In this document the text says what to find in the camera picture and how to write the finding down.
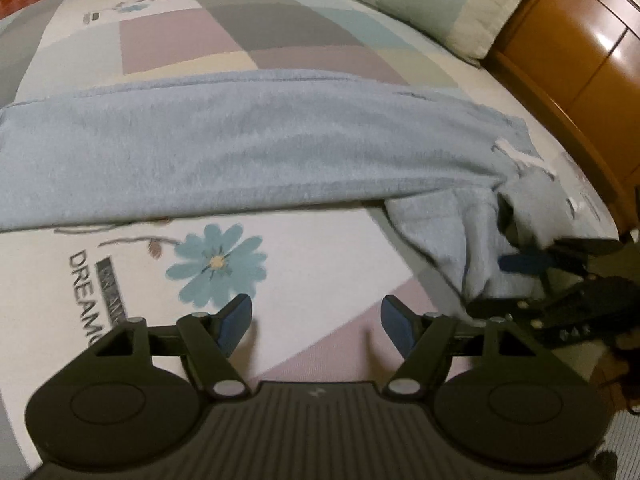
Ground wooden headboard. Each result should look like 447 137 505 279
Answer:
480 0 640 241

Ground grey sweatpants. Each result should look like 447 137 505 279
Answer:
0 67 573 322

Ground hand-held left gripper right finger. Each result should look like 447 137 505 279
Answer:
380 295 547 404

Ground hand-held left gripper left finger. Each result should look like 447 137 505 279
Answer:
92 294 254 402

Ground patchwork bed sheet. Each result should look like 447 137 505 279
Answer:
0 0 626 480

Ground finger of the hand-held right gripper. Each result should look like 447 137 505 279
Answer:
499 237 624 277
467 298 557 322

